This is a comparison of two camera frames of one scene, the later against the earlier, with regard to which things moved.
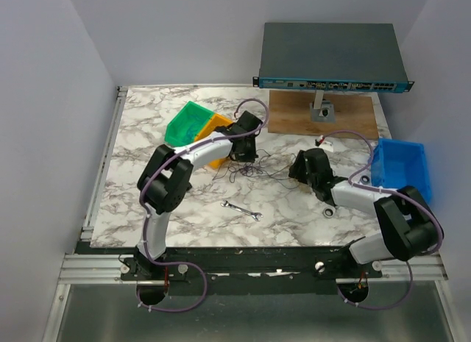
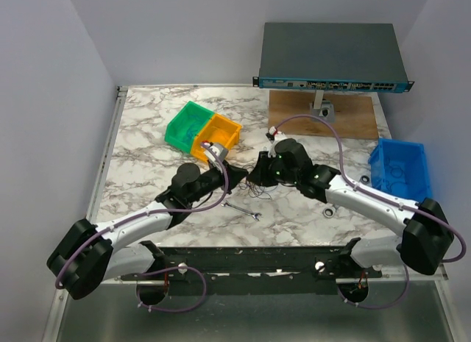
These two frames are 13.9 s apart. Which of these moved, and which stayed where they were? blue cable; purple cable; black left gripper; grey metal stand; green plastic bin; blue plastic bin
Moved: purple cable; black left gripper
Stayed: blue cable; blue plastic bin; green plastic bin; grey metal stand
